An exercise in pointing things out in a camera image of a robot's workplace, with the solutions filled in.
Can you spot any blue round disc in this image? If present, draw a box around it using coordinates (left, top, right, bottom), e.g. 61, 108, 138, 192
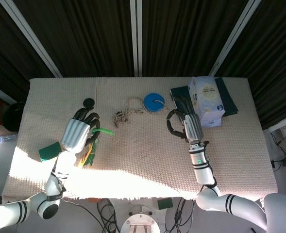
144, 93, 166, 113

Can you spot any green yellow sponge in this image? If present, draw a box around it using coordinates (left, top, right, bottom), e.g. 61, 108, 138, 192
37, 141, 62, 162

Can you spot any black spiral notebook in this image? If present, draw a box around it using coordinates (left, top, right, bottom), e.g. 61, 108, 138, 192
169, 77, 239, 117

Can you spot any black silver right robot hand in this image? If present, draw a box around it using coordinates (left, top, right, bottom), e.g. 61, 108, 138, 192
166, 95, 204, 144

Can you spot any green cylindrical stick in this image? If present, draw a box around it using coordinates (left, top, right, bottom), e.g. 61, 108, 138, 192
92, 128, 116, 135

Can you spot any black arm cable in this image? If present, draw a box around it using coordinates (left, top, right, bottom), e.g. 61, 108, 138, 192
200, 140, 218, 194

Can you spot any black round bag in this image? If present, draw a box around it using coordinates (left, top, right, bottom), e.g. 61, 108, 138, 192
2, 101, 25, 133

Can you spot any white waffle tablecloth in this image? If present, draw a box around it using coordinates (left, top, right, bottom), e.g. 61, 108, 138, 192
1, 77, 279, 201

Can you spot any black floor cable bundle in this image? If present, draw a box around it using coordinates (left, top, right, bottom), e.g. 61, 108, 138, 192
164, 197, 195, 233
96, 198, 122, 233
269, 132, 286, 172

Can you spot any green yellow feather shuttlecock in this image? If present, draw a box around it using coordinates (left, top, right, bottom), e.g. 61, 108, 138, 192
74, 127, 101, 167

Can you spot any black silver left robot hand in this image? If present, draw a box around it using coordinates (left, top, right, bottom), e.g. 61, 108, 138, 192
60, 106, 101, 153

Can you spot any braided beige rope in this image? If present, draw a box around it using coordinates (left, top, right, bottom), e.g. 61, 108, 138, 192
112, 97, 169, 128

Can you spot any white frame post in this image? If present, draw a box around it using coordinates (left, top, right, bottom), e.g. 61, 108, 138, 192
129, 0, 143, 77
263, 113, 286, 133
0, 0, 62, 78
208, 0, 261, 76
0, 80, 17, 105

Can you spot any large blue white tissue pack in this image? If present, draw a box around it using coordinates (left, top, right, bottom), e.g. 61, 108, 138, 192
187, 76, 227, 121

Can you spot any green block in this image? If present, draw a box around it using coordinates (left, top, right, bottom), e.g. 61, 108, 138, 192
157, 198, 174, 211

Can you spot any white robot torso base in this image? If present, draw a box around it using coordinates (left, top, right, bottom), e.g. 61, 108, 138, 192
120, 205, 163, 233

